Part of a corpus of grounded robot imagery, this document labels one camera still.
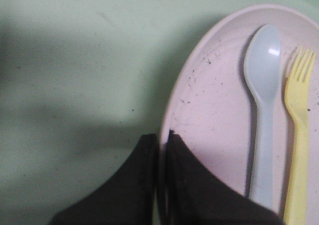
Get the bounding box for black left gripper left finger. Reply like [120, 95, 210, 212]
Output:
[50, 134, 158, 225]

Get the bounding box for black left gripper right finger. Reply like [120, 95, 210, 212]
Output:
[166, 131, 283, 225]

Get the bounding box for cream white round plate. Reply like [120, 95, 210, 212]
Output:
[157, 4, 319, 225]

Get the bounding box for yellow plastic fork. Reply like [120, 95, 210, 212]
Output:
[284, 48, 316, 225]

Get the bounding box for light green plastic tray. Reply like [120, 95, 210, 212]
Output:
[0, 0, 319, 225]

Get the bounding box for light blue plastic spoon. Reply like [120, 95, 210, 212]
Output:
[243, 24, 281, 209]

